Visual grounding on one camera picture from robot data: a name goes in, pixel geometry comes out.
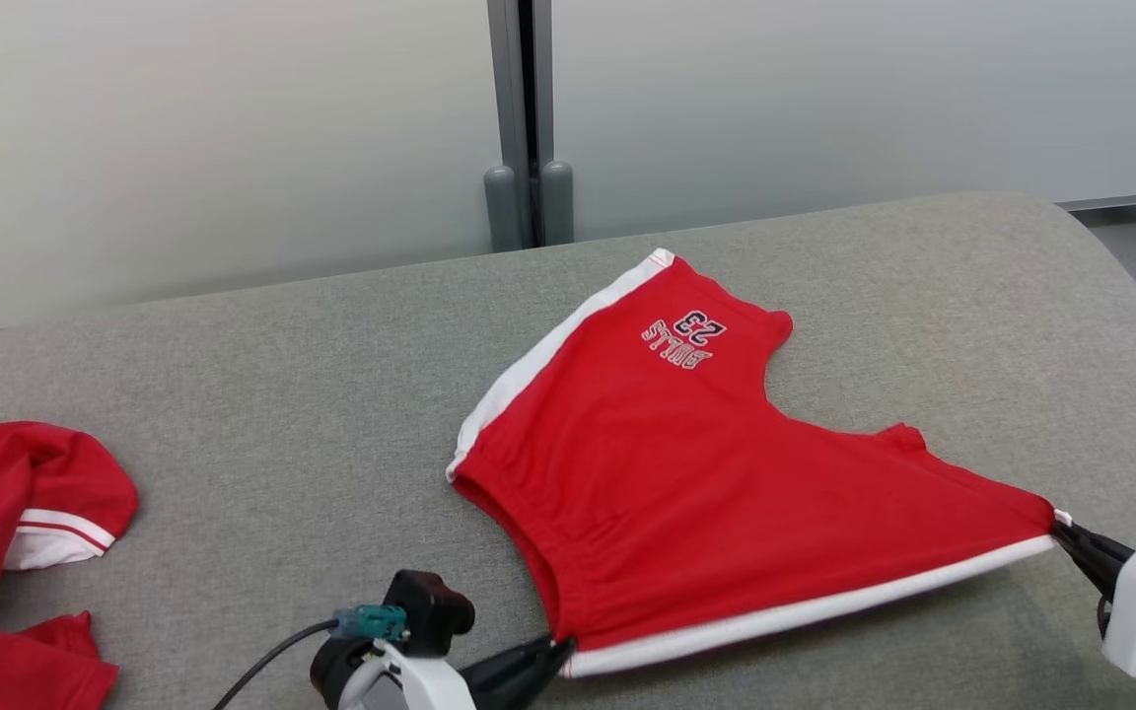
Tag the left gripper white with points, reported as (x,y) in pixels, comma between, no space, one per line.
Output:
(410,685)

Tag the red shorts with white bands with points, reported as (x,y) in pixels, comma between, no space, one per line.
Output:
(676,473)

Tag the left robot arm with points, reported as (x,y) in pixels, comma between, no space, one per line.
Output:
(331,675)

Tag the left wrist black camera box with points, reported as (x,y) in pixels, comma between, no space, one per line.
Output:
(425,606)

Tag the grey wall base rail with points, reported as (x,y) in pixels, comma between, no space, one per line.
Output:
(1120,202)

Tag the grey partition post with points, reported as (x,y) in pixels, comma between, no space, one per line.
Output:
(507,79)

